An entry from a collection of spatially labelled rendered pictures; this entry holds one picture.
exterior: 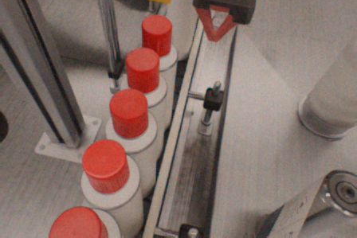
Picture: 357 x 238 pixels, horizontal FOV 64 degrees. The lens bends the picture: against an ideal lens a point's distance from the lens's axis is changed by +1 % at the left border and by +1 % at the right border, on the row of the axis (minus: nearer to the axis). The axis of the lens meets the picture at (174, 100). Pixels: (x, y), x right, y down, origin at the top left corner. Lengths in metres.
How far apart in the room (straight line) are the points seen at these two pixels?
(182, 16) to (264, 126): 0.23
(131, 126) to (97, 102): 0.32
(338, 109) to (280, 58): 0.18
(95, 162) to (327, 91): 0.36
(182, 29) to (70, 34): 0.30
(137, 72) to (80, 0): 0.54
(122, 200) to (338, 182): 0.18
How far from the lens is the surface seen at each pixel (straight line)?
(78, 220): 0.21
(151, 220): 0.38
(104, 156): 0.22
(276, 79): 0.58
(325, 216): 0.29
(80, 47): 0.67
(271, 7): 0.83
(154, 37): 0.30
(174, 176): 0.44
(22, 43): 0.33
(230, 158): 0.46
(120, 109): 0.24
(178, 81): 0.52
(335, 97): 0.47
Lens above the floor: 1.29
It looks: 55 degrees down
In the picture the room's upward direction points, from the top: 7 degrees clockwise
